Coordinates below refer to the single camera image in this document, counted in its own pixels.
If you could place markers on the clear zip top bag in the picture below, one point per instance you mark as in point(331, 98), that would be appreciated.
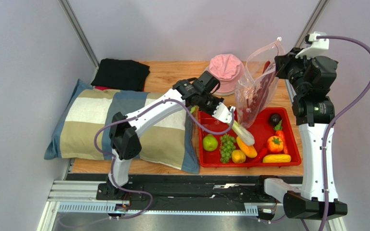
point(245, 86)

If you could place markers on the toy carrot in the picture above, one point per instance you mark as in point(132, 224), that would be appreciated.
point(279, 132)

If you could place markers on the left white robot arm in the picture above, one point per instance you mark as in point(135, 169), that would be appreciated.
point(126, 130)

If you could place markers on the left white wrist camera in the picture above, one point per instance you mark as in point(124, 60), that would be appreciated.
point(224, 114)

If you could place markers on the green toy grapes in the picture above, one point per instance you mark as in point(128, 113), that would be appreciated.
point(227, 146)

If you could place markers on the orange toy mango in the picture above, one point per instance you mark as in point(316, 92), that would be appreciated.
point(249, 151)

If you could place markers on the black folded cloth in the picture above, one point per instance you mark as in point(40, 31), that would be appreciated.
point(121, 75)

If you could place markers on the dark purple toy fruit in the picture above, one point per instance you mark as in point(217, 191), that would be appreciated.
point(274, 119)

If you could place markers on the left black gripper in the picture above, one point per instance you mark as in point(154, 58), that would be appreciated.
point(217, 101)

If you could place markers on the orange toy tomato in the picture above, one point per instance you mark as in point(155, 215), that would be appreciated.
point(275, 144)

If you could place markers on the yellow toy banana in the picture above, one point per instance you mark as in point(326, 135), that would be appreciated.
point(277, 158)

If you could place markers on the yellow toy lemon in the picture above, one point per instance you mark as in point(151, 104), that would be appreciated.
point(238, 156)

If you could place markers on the green toy apple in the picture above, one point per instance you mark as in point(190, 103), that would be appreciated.
point(209, 143)

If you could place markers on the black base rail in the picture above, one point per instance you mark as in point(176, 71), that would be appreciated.
point(219, 195)

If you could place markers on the plaid patchwork pillow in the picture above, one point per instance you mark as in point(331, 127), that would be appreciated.
point(169, 142)

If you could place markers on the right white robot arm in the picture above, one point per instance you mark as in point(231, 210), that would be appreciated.
point(311, 78)

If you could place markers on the red toy chili pepper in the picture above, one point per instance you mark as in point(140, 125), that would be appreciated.
point(259, 158)

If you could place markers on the red toy lobster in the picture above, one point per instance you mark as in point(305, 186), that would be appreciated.
point(262, 91)

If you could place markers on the toy celery stalk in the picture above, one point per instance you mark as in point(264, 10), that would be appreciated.
point(240, 131)

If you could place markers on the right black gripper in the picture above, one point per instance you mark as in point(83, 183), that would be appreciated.
point(281, 64)

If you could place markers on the pink bucket hat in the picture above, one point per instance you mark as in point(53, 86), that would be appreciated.
point(228, 69)

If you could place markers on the red plastic tray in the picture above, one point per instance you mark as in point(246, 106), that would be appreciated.
point(261, 130)

